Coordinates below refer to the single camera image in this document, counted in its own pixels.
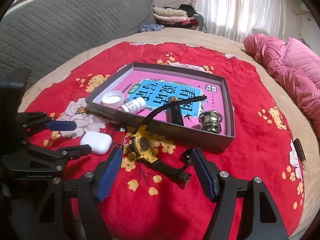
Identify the grey quilted sofa cover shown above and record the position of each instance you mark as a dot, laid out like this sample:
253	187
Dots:
44	34

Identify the blanket brand label tag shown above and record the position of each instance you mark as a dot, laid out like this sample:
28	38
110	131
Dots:
300	152

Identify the blue patterned cloth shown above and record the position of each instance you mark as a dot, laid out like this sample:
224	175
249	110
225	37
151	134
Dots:
150	28

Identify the white earbuds case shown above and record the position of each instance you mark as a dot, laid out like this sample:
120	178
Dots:
100	143

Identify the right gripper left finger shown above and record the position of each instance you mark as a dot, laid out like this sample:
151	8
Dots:
92	188

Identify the white pill bottle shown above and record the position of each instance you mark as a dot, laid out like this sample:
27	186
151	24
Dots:
134	106

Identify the pink Chinese workbook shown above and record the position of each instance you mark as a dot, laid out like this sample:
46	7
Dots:
156	87

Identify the white jar lid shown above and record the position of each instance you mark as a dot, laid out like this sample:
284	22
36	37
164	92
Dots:
113	99

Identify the black rectangular lighter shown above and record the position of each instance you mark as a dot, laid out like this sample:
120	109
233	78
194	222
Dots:
176	115

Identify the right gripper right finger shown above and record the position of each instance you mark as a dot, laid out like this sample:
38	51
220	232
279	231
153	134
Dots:
222	189

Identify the yellow black wristwatch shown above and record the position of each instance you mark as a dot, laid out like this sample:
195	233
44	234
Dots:
140	145

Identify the grey shallow cardboard box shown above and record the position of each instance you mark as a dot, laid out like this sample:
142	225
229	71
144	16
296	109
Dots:
161	124

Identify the stack of folded clothes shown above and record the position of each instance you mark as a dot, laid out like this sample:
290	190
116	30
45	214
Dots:
184	17

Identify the pink quilted jacket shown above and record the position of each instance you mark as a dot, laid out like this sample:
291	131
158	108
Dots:
294	66

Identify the white curtain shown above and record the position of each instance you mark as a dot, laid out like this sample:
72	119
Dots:
237	19

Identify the brass metal knob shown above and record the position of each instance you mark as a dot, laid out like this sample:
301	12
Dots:
210	121

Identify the small black clip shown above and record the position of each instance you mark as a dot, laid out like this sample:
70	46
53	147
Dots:
186	159

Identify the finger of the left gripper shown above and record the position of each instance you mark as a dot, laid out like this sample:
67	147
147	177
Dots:
50	123
65	154

